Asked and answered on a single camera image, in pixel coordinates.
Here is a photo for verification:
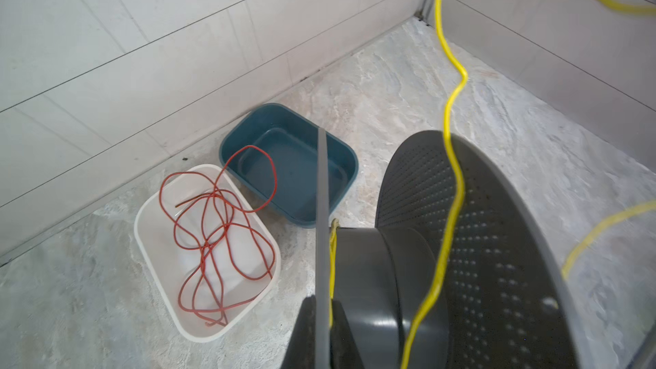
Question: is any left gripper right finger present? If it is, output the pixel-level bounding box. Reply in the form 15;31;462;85
331;312;364;369

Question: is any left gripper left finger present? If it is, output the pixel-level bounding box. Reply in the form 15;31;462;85
280;296;316;369

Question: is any yellow cable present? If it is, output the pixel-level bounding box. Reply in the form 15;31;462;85
327;0;656;369

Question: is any dark grey cable spool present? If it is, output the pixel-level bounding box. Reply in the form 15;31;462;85
333;131;593;368

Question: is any white oval tray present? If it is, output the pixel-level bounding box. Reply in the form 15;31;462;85
134;164;282;343

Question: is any teal oval tray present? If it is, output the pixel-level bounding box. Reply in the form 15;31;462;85
219;102;360;229

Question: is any red cable bundle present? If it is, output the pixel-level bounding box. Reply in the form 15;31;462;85
158;144;279;327

